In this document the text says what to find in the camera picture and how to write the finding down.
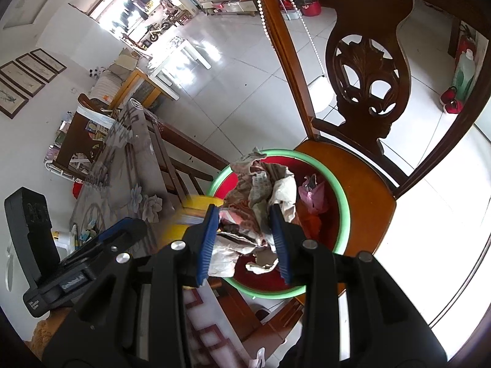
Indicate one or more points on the red slipper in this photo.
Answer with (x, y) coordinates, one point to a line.
(447, 94)
(454, 107)

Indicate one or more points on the light wooden cabinet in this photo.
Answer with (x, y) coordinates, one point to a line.
(134, 84)

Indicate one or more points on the cardboard box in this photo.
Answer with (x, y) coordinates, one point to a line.
(124, 61)

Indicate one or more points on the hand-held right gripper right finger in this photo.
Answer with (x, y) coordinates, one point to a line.
(280, 241)

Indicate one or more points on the dark wooden chair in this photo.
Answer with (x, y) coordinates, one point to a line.
(184, 142)

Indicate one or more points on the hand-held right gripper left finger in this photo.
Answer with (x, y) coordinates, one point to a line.
(207, 237)

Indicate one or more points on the patterned tablecloth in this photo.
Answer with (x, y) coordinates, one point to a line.
(126, 168)

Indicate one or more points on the green plastic bottle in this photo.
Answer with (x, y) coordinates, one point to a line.
(464, 73)

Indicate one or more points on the white stool with patterned top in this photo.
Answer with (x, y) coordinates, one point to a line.
(188, 48)

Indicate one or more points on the red bucket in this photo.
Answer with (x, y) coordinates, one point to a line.
(308, 5)

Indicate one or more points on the white ribbed stack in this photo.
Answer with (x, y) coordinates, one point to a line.
(105, 86)

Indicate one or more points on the framed wall picture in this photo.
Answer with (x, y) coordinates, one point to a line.
(48, 60)
(23, 80)
(9, 97)
(36, 68)

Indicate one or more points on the red basin with green rim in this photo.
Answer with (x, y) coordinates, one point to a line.
(330, 222)

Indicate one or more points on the panda toy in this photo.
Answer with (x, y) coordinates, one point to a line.
(96, 72)

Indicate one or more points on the white low table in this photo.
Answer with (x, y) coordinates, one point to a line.
(163, 76)

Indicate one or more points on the carved wooden chair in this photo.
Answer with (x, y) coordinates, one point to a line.
(368, 184)

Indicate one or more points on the dark wooden shelf unit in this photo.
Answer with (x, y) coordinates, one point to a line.
(73, 138)

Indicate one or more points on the brown plush cloth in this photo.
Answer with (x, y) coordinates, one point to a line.
(42, 333)

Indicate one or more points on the white glue bottle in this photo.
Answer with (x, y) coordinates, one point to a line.
(63, 237)

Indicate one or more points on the newspaper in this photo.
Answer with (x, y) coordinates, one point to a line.
(264, 188)

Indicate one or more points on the beige paper scrap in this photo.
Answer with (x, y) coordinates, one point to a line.
(262, 265)

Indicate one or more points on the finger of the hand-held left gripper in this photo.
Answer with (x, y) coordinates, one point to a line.
(126, 230)

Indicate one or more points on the small bicycle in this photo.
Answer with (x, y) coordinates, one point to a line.
(155, 32)

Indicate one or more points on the red fire extinguisher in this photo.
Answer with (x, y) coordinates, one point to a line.
(466, 42)

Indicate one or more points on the pink plastic bag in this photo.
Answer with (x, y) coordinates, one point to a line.
(312, 195)

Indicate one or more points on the yellow box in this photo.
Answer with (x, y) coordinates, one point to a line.
(191, 203)

